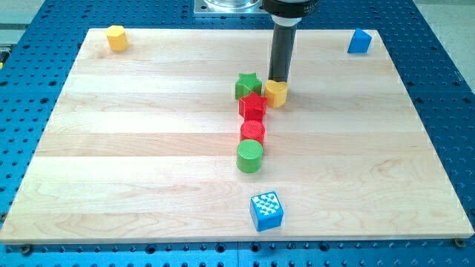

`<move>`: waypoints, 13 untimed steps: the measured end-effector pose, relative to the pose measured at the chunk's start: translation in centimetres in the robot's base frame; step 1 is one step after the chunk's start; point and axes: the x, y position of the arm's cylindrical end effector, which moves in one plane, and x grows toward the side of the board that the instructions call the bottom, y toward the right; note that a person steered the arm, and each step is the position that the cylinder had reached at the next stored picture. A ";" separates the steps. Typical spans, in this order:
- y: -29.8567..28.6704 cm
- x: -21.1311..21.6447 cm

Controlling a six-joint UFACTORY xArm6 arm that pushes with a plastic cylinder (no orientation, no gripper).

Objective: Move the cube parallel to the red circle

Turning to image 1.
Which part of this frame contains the red star block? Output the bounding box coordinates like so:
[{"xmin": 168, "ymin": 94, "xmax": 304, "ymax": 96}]
[{"xmin": 238, "ymin": 92, "xmax": 267, "ymax": 122}]

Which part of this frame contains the blue triangular prism block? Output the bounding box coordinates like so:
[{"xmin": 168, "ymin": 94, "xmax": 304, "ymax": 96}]
[{"xmin": 347, "ymin": 28, "xmax": 373, "ymax": 53}]

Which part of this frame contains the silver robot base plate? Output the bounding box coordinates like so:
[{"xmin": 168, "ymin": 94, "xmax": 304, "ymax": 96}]
[{"xmin": 194, "ymin": 0, "xmax": 265, "ymax": 15}]

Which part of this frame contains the blue cube block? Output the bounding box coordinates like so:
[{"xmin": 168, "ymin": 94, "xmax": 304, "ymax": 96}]
[{"xmin": 249, "ymin": 191, "xmax": 284, "ymax": 231}]

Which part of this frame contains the yellow hexagon block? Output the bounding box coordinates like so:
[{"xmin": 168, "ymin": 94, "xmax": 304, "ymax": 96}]
[{"xmin": 105, "ymin": 25, "xmax": 129, "ymax": 52}]

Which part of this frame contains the wooden board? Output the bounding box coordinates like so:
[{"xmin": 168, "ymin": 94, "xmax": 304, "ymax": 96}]
[{"xmin": 1, "ymin": 29, "xmax": 474, "ymax": 244}]

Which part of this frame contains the green star block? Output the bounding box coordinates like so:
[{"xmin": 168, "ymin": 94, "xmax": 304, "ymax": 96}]
[{"xmin": 235, "ymin": 73, "xmax": 262, "ymax": 99}]

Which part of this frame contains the red cylinder block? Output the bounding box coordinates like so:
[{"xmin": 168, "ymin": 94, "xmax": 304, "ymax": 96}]
[{"xmin": 240, "ymin": 120, "xmax": 265, "ymax": 145}]

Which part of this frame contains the green cylinder block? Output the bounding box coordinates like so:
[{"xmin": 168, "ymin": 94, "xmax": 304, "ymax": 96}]
[{"xmin": 236, "ymin": 139, "xmax": 263, "ymax": 173}]

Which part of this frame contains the yellow heart block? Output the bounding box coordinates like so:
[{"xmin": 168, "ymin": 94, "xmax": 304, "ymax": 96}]
[{"xmin": 264, "ymin": 80, "xmax": 289, "ymax": 108}]

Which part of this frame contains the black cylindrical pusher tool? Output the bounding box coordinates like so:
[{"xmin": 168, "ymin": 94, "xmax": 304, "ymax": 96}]
[{"xmin": 269, "ymin": 15, "xmax": 301, "ymax": 82}]

